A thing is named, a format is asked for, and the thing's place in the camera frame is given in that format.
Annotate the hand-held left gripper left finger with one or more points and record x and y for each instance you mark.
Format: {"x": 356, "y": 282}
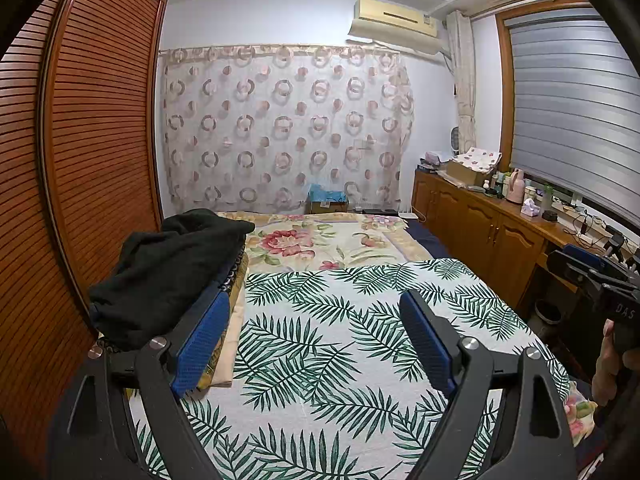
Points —
{"x": 200, "y": 342}

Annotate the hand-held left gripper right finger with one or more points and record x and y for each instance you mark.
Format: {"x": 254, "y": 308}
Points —
{"x": 425, "y": 342}

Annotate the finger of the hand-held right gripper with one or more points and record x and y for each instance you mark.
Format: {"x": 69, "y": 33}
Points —
{"x": 570, "y": 270}
{"x": 582, "y": 255}

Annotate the black printed t-shirt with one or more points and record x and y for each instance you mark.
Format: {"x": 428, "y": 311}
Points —
{"x": 170, "y": 270}

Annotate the person's right hand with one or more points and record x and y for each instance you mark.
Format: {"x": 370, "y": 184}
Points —
{"x": 605, "y": 375}

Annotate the beige folded garment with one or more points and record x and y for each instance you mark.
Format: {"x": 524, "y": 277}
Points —
{"x": 227, "y": 355}

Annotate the black waste bin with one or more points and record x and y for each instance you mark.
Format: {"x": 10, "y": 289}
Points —
{"x": 547, "y": 312}

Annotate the small black round container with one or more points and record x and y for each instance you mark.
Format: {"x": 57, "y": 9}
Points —
{"x": 550, "y": 216}

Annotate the green bottle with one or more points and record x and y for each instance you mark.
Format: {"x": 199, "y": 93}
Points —
{"x": 547, "y": 199}

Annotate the pink tissue box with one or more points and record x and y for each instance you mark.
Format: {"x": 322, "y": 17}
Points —
{"x": 530, "y": 209}

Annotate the pink thermos jug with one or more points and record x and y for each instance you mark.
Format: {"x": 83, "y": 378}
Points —
{"x": 515, "y": 187}

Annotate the green leaf-print blanket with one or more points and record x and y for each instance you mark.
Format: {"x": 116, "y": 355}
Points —
{"x": 325, "y": 335}

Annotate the navy bed sheet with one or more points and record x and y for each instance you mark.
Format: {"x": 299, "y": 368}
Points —
{"x": 425, "y": 240}

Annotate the wooden sideboard cabinet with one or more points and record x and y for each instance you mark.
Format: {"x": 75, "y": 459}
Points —
{"x": 480, "y": 220}

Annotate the dark cosmetic bottle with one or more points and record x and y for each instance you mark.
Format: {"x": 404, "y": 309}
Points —
{"x": 500, "y": 184}

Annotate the white floral cloth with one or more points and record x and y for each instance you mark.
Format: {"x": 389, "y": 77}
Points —
{"x": 480, "y": 156}

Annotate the open cardboard box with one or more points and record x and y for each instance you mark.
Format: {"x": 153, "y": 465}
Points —
{"x": 462, "y": 174}

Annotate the grey window blind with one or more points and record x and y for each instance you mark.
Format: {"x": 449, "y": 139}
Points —
{"x": 565, "y": 110}

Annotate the small cardboard box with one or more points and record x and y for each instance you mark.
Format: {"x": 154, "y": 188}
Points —
{"x": 327, "y": 208}

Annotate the small white fan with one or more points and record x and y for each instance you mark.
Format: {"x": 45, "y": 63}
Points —
{"x": 455, "y": 139}

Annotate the lilac pouch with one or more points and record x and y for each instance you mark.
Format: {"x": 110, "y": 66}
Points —
{"x": 430, "y": 161}

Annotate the blue plastic bag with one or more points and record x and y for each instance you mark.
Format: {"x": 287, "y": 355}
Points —
{"x": 325, "y": 194}

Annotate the beige side curtain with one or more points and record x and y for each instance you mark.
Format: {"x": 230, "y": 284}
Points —
{"x": 465, "y": 85}

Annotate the circle-patterned sheer curtain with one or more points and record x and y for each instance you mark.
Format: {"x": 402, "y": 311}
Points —
{"x": 285, "y": 130}

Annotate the wooden louvred wardrobe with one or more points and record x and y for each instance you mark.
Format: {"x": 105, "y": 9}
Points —
{"x": 100, "y": 135}

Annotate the wooden window frame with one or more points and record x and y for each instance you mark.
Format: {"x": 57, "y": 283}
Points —
{"x": 504, "y": 85}

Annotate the beige wall air conditioner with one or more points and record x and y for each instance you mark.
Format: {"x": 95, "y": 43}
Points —
{"x": 395, "y": 17}

